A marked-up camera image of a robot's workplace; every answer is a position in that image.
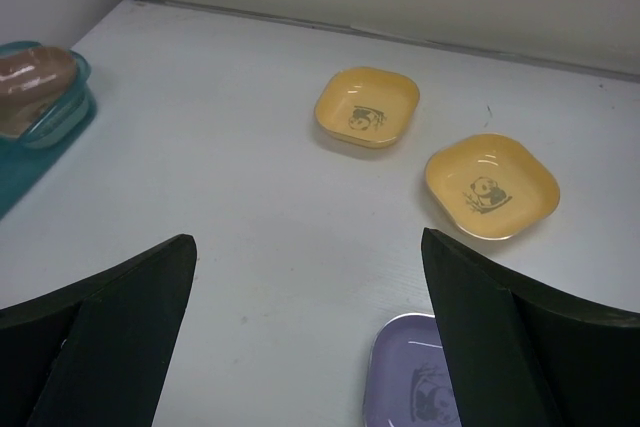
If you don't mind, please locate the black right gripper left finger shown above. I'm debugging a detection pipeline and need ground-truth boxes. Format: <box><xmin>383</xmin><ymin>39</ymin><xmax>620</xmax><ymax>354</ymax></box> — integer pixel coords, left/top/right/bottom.
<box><xmin>1</xmin><ymin>234</ymin><xmax>197</xmax><ymax>426</ymax></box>

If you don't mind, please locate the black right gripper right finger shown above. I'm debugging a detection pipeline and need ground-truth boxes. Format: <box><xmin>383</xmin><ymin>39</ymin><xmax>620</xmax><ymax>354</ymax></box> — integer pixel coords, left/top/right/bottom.
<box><xmin>421</xmin><ymin>229</ymin><xmax>639</xmax><ymax>426</ymax></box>

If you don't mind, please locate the purple plate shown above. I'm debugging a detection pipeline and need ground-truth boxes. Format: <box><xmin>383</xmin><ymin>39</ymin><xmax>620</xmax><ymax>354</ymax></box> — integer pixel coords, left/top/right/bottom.
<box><xmin>363</xmin><ymin>313</ymin><xmax>461</xmax><ymax>427</ymax></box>

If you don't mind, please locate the yellow plate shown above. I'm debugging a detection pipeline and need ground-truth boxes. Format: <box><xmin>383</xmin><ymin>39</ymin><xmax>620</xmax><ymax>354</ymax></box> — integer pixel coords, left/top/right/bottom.
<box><xmin>425</xmin><ymin>133</ymin><xmax>560</xmax><ymax>241</ymax></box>
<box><xmin>314</xmin><ymin>67</ymin><xmax>420</xmax><ymax>149</ymax></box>

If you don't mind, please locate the brown plate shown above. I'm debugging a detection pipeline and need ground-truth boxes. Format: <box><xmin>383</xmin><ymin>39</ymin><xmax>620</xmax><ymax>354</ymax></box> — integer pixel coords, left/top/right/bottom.
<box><xmin>1</xmin><ymin>46</ymin><xmax>77</xmax><ymax>139</ymax></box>

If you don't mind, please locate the teal plastic bin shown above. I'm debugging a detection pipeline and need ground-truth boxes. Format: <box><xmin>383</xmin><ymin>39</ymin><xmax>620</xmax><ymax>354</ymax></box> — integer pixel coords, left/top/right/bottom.
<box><xmin>1</xmin><ymin>41</ymin><xmax>97</xmax><ymax>214</ymax></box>

